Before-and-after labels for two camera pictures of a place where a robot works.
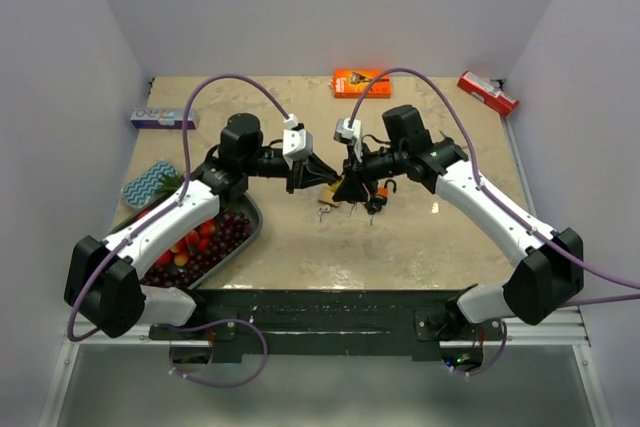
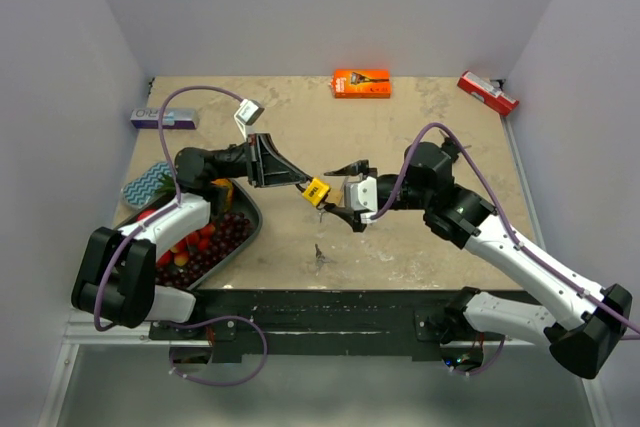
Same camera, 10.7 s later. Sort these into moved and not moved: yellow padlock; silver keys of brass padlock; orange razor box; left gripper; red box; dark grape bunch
Moved: yellow padlock; left gripper
Not moved: silver keys of brass padlock; orange razor box; dark grape bunch; red box
